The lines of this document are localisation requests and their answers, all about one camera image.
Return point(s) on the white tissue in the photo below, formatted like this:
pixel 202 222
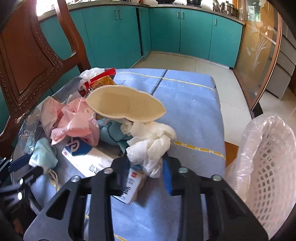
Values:
pixel 149 142

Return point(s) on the dark cooking pot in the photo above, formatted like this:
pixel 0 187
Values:
pixel 194 3

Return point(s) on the pink plastic bag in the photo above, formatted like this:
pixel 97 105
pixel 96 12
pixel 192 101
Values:
pixel 75 119

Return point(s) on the teal crumpled cloth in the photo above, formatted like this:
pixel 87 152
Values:
pixel 111 134

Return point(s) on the light blue face mask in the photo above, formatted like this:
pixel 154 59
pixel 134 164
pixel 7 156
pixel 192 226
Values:
pixel 43 155

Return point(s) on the red yellow snack wrapper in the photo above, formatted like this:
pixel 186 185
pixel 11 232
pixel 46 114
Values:
pixel 103 79

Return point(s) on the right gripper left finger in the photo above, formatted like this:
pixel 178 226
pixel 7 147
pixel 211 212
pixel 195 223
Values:
pixel 62 218

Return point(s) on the brown wooden chair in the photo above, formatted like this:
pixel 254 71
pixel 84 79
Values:
pixel 29 66

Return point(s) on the steel pot lid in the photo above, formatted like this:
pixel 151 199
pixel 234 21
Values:
pixel 216 6

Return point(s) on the white blue ointment box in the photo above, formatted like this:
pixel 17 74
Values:
pixel 89 160

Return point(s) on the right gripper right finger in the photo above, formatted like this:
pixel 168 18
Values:
pixel 228 217

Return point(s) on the teal lower kitchen cabinets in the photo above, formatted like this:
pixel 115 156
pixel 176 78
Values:
pixel 118 36

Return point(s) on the beige oval felt pad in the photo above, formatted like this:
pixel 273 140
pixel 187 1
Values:
pixel 119 101

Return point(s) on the steel stock pot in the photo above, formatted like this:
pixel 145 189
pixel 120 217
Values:
pixel 229 9

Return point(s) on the white lattice trash basket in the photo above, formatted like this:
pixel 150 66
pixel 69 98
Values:
pixel 263 173

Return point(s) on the blue checked tablecloth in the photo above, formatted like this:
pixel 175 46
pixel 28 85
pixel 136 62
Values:
pixel 193 111

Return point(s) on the glass sliding door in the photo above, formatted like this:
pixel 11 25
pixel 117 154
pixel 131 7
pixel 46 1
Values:
pixel 259 51

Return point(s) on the white plastic bag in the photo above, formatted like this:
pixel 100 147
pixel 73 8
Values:
pixel 89 74

